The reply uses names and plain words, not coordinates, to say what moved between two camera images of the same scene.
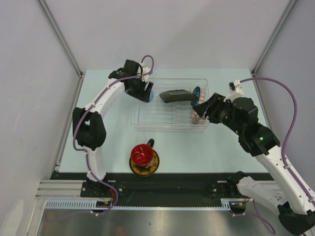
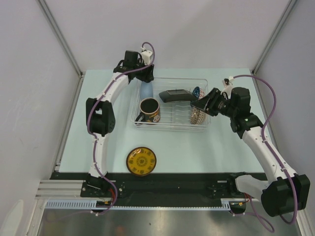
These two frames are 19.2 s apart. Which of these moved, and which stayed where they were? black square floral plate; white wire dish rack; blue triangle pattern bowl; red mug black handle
Moved: red mug black handle
Stayed: white wire dish rack; blue triangle pattern bowl; black square floral plate
